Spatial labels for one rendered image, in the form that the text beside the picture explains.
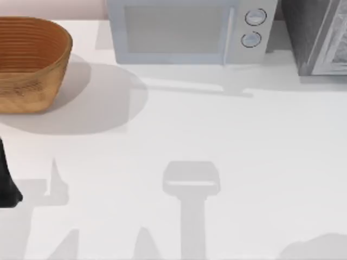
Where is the pale microwave oven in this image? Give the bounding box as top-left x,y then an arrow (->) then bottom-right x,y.
105,0 -> 279,66

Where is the microwave knob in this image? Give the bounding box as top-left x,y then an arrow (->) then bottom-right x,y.
244,8 -> 268,27
240,30 -> 262,49

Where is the microwave door handle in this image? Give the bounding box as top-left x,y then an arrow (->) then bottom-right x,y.
222,7 -> 235,66

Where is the brown wooden basket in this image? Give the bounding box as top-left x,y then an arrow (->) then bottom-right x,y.
0,16 -> 73,114

